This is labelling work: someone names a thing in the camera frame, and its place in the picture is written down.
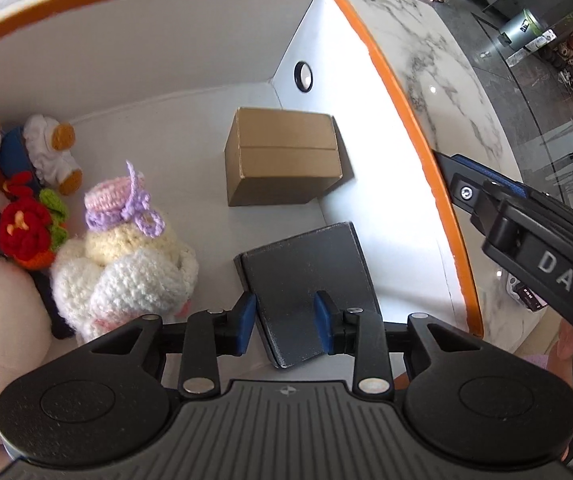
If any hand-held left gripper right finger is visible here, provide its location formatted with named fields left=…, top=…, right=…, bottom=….
left=313, top=290, right=487, bottom=396

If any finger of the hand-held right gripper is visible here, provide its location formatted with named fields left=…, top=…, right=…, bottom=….
left=433, top=151, right=504, bottom=233
left=456, top=155, right=557, bottom=201

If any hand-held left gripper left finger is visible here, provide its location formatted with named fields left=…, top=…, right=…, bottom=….
left=86, top=291, right=258, bottom=397

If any dark grey box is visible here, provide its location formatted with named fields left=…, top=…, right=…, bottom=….
left=234, top=221, right=382, bottom=370

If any white crochet bunny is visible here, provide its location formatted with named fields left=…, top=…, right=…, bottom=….
left=49, top=160, right=198, bottom=346

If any small brown cardboard box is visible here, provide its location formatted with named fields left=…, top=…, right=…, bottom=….
left=224, top=106, right=343, bottom=207

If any red orange crochet flower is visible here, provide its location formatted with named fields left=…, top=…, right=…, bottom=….
left=0, top=185, right=70, bottom=271

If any pink striped white plush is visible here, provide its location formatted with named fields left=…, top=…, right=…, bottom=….
left=0, top=254, right=74, bottom=443

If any white crochet duck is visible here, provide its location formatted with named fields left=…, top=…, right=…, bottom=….
left=22, top=114, right=83, bottom=196

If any orange cardboard box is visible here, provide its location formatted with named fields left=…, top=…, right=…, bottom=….
left=0, top=0, right=484, bottom=466

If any brown plush with blue hat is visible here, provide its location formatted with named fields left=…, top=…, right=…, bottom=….
left=0, top=127, right=42, bottom=261

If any silver trash can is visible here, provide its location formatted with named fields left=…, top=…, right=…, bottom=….
left=503, top=7, right=549, bottom=53

